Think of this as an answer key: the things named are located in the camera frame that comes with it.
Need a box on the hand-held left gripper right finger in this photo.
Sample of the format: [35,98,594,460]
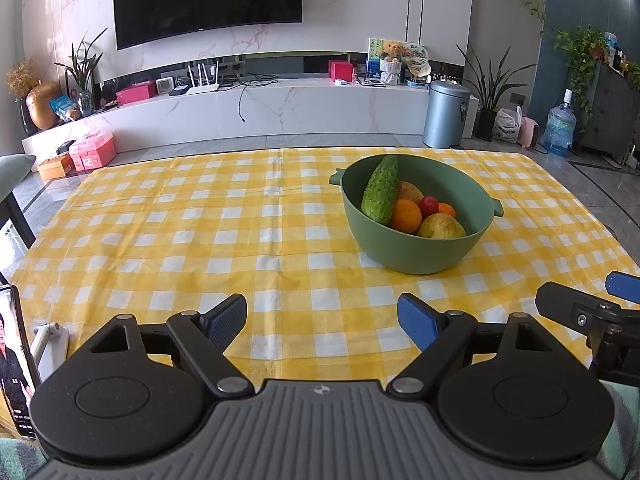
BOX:
[386,293,586,396]

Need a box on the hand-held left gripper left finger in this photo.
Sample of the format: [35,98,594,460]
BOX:
[75,293,256,397]

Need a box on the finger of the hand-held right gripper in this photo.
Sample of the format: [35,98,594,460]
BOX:
[535,281,608,333]
[605,270,640,306]

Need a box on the green colander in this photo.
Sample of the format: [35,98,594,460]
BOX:
[329,154,504,276]

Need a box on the yellow pear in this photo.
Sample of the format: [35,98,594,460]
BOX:
[397,181,425,206]
[417,213,467,240]

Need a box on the green cucumber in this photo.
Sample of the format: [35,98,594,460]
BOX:
[361,155,401,226]

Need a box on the teal patterned cloth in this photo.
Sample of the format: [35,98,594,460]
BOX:
[597,379,640,480]
[0,435,51,480]

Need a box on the yellow checked tablecloth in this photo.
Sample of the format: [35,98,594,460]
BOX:
[7,146,640,411]

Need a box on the blue water jug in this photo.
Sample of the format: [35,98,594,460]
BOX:
[541,88,577,157]

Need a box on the pink heater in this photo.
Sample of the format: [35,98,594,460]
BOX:
[517,116,540,148]

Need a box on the grey cabinet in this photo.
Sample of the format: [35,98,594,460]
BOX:
[580,62,640,166]

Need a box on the white phone stand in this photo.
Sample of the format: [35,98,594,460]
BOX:
[30,322,71,381]

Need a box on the white plastic bag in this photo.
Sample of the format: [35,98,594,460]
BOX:
[492,107,523,142]

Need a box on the silver trash can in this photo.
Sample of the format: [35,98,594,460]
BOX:
[422,80,472,149]

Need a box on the large pink storage box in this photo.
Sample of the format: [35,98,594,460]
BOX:
[77,129,117,170]

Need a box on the black smartphone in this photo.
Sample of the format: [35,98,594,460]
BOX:
[0,284,42,441]

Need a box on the white marble TV console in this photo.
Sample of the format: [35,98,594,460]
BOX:
[21,77,433,158]

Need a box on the tall potted leafy plant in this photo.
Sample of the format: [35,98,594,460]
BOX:
[456,42,537,142]

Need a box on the orange cardboard box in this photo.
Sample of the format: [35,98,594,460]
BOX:
[37,154,76,181]

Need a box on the white router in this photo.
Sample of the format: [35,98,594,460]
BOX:
[186,61,222,96]

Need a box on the trailing green plant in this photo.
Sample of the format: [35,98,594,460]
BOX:
[554,26,610,128]

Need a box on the flat pink box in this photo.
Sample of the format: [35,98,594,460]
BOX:
[116,81,157,106]

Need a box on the green chair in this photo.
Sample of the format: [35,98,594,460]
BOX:
[0,154,38,286]

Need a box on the red box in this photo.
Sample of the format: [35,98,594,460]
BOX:
[328,60,357,82]

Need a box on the round paper fan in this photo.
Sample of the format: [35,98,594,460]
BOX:
[402,42,432,78]

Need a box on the blue framed picture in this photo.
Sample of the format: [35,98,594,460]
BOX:
[367,37,396,76]

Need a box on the blue snack bag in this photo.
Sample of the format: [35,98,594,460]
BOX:
[49,95,81,123]

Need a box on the teddy bear in white basket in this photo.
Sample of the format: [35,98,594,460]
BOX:
[378,40,406,86]

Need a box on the golden vase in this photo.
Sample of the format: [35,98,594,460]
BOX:
[26,81,62,131]

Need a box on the small potted grass plant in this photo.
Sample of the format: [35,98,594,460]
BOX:
[54,27,108,116]

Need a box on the dried flower bunch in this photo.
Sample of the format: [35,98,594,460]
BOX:
[5,60,41,98]

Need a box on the black cable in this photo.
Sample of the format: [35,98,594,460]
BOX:
[238,75,279,123]

